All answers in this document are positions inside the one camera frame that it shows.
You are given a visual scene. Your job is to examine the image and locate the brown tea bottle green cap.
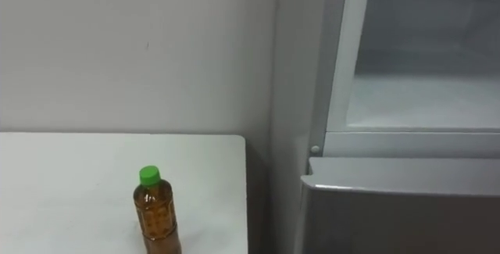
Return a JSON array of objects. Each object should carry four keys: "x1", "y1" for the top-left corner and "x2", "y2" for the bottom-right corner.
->
[{"x1": 132, "y1": 165, "x2": 183, "y2": 254}]

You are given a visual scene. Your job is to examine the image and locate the grey fridge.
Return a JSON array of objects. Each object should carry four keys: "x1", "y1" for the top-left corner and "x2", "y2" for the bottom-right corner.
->
[{"x1": 269, "y1": 0, "x2": 500, "y2": 254}]

